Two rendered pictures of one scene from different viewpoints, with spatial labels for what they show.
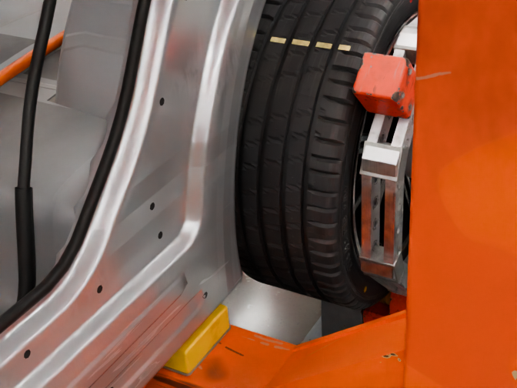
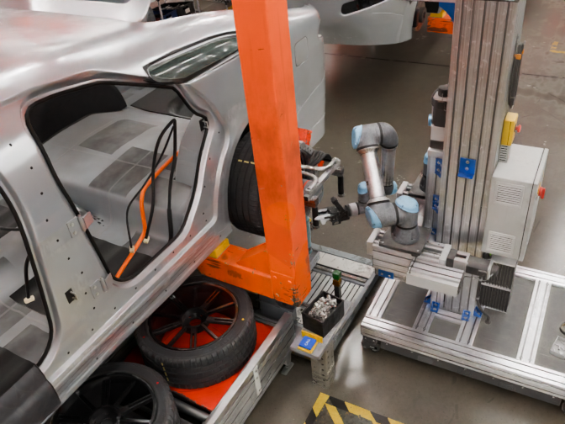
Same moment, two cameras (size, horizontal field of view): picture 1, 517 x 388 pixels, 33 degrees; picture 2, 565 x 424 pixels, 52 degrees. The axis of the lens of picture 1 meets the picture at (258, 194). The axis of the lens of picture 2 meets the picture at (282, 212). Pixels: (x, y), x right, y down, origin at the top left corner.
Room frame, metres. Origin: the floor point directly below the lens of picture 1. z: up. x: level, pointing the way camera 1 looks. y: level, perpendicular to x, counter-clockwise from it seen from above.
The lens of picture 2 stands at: (-1.44, -0.38, 2.80)
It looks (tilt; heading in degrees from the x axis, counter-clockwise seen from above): 36 degrees down; 2
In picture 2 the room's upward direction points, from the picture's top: 7 degrees counter-clockwise
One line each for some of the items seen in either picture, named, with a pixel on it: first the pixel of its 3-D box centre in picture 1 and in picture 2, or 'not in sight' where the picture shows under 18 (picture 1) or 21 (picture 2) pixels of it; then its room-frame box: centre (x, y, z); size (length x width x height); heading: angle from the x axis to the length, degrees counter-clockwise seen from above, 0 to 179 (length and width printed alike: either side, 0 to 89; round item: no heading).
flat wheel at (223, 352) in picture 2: not in sight; (197, 328); (0.82, 0.27, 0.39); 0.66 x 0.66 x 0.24
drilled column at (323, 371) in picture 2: not in sight; (322, 357); (0.69, -0.42, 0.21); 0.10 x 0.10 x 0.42; 59
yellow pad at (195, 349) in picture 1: (175, 329); (213, 246); (1.15, 0.15, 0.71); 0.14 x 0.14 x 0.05; 59
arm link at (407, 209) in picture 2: not in sight; (405, 210); (0.95, -0.91, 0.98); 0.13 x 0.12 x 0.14; 98
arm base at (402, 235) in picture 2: not in sight; (406, 228); (0.95, -0.91, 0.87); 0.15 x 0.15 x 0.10
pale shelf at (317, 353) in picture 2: not in sight; (322, 325); (0.72, -0.43, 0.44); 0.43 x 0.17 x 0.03; 149
